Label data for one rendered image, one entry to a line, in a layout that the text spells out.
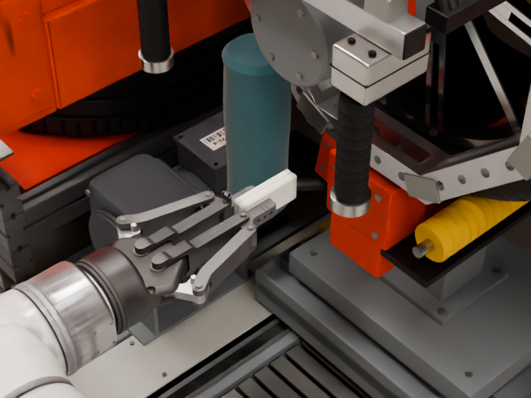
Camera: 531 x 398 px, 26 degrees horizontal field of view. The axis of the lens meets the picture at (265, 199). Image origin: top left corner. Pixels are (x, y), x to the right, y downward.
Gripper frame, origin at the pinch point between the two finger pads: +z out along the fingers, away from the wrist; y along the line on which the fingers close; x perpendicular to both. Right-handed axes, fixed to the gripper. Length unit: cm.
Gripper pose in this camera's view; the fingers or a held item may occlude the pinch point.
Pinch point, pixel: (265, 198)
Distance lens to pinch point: 111.6
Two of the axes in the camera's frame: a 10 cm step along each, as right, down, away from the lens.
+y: 6.6, 5.1, -5.5
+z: 7.5, -4.5, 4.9
